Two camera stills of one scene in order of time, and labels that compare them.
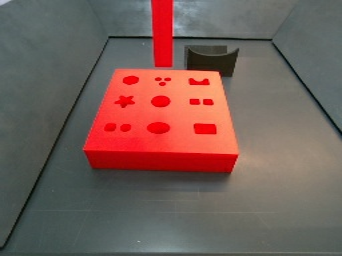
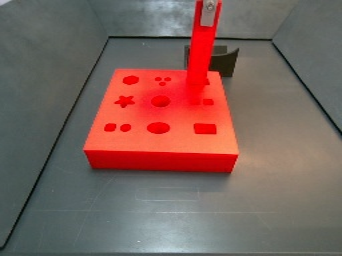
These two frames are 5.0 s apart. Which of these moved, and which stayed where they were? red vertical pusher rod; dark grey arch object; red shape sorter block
Moved: red vertical pusher rod
Stayed: dark grey arch object; red shape sorter block
